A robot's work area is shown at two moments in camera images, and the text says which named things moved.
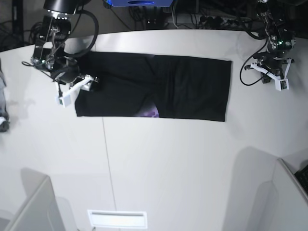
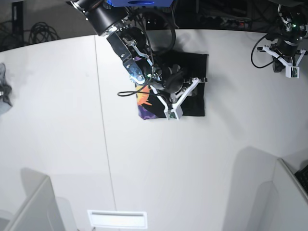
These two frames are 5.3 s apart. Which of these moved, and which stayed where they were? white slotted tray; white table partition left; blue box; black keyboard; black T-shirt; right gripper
Moved: right gripper; black T-shirt
Stayed: blue box; black keyboard; white slotted tray; white table partition left
